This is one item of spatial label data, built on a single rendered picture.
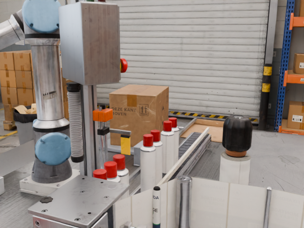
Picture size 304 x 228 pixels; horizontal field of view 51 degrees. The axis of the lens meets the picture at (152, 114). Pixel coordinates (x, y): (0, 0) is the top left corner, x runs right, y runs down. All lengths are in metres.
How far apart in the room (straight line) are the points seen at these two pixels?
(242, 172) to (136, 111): 0.76
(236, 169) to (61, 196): 0.54
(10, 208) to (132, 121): 0.69
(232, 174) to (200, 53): 4.35
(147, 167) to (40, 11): 0.58
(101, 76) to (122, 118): 0.82
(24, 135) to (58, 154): 2.47
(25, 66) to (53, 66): 3.77
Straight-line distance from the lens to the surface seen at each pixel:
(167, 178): 1.15
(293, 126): 4.66
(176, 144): 1.26
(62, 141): 1.06
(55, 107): 1.07
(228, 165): 0.94
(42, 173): 1.25
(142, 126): 1.57
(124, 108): 1.57
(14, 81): 4.99
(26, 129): 3.51
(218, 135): 1.89
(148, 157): 1.04
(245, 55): 5.13
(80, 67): 0.78
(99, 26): 0.78
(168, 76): 5.38
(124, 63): 0.83
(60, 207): 0.53
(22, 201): 1.25
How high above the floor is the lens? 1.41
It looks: 14 degrees down
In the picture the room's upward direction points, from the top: straight up
